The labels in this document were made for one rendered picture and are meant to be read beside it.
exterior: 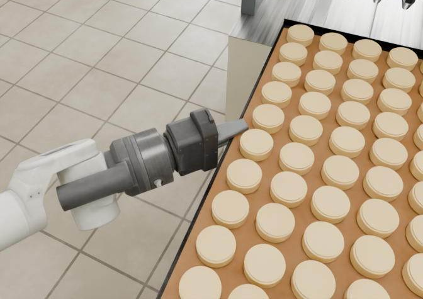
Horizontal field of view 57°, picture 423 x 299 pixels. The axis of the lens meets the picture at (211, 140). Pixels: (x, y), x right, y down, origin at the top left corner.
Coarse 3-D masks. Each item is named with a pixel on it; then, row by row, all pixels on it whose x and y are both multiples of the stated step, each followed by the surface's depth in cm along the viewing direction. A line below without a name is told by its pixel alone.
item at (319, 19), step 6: (324, 0) 101; (330, 0) 101; (318, 6) 100; (324, 6) 100; (330, 6) 108; (318, 12) 98; (324, 12) 98; (318, 18) 97; (324, 18) 97; (312, 24) 95; (318, 24) 95; (324, 24) 103
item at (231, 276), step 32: (384, 64) 72; (416, 64) 72; (256, 96) 67; (416, 96) 67; (288, 128) 62; (416, 128) 62; (224, 160) 59; (320, 160) 59; (352, 160) 59; (256, 192) 55; (352, 192) 55; (352, 224) 52; (192, 256) 50; (288, 256) 50; (224, 288) 47; (288, 288) 47; (384, 288) 47
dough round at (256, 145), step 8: (248, 136) 59; (256, 136) 59; (264, 136) 59; (240, 144) 58; (248, 144) 58; (256, 144) 58; (264, 144) 58; (272, 144) 58; (248, 152) 57; (256, 152) 57; (264, 152) 57; (256, 160) 58
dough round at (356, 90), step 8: (352, 80) 66; (360, 80) 66; (344, 88) 65; (352, 88) 65; (360, 88) 65; (368, 88) 65; (344, 96) 65; (352, 96) 64; (360, 96) 64; (368, 96) 64
